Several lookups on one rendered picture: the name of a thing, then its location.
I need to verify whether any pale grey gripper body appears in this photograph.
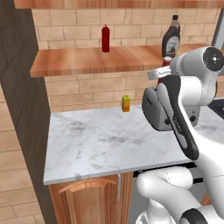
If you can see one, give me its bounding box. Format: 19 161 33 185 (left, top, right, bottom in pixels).
147 66 173 81

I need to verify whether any red bottle with white cap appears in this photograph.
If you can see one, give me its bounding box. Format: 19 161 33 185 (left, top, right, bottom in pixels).
157 56 173 86

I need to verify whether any brown syrup bottle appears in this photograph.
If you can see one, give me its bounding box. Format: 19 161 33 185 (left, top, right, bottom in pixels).
161 14 181 59

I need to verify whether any red ketchup bottle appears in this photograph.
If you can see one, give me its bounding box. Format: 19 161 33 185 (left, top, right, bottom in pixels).
101 24 111 53

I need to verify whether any wooden overhead cabinet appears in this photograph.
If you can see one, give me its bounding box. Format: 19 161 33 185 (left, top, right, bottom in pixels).
13 0 224 10

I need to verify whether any dark tall cabinet panel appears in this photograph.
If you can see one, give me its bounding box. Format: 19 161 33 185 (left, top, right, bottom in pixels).
0 0 59 224

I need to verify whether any wooden base cabinet door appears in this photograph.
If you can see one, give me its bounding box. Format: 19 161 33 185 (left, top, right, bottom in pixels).
47 171 134 224

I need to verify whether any silver toaster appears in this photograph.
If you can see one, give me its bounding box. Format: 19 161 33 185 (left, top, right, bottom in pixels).
141 86 202 132

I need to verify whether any yellow green carton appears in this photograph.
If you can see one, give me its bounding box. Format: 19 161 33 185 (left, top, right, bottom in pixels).
121 94 131 113

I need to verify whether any black hob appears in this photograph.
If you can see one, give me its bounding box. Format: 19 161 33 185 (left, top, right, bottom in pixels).
207 98 224 120

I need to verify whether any grey range hood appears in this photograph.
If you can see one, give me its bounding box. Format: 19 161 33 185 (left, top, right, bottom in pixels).
212 7 224 55

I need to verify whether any grey dishwasher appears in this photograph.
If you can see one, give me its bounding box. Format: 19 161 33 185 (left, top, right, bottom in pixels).
129 161 212 224

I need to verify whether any wooden wall shelf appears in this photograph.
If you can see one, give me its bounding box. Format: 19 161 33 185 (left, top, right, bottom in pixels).
30 43 224 79

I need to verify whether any black dishwasher handle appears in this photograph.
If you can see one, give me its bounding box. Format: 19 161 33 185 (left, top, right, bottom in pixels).
132 161 204 185

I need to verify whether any grey cabinet door handle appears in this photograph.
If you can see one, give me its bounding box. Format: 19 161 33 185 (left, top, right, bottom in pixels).
116 172 122 202

